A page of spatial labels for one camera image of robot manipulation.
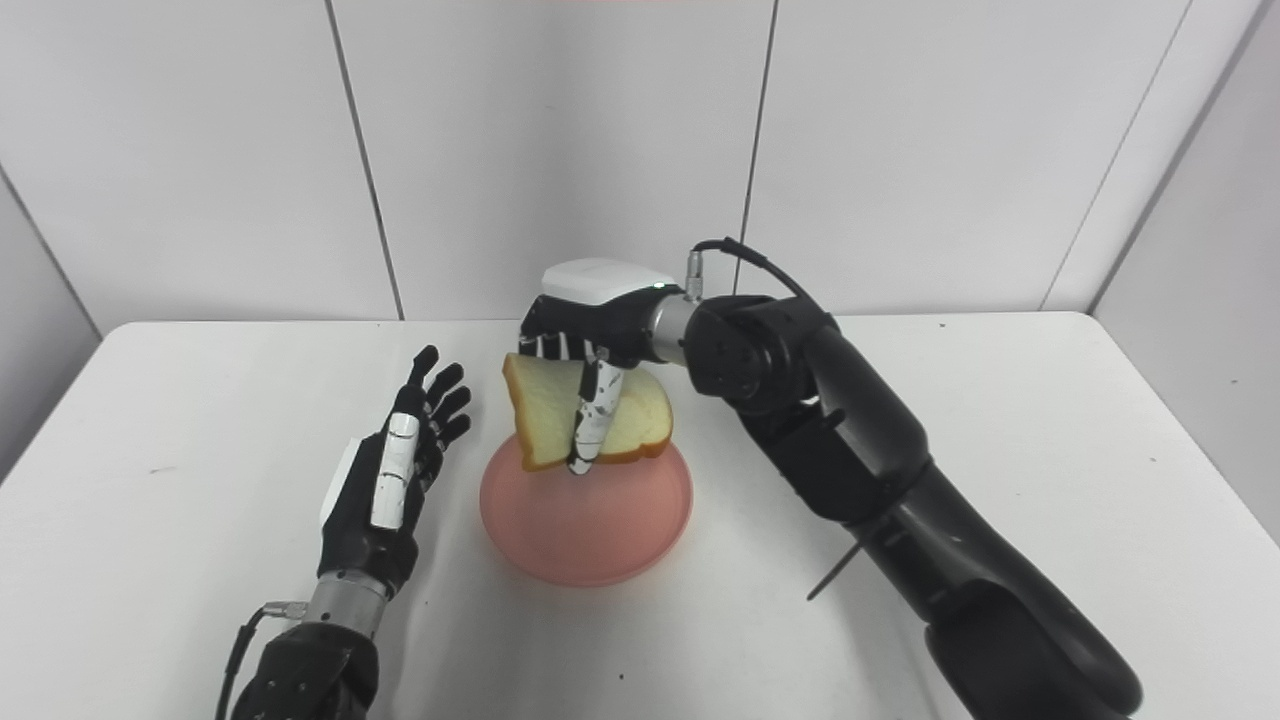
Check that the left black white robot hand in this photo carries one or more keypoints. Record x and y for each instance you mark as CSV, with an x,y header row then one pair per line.
x,y
390,480

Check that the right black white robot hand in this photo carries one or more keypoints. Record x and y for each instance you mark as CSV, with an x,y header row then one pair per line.
x,y
600,330

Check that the slice of white bread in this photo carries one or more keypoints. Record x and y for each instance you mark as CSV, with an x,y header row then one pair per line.
x,y
545,410

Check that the pink round plate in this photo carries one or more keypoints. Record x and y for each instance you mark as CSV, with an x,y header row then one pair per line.
x,y
586,520

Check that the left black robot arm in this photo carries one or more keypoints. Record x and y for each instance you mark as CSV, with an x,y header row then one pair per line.
x,y
315,665

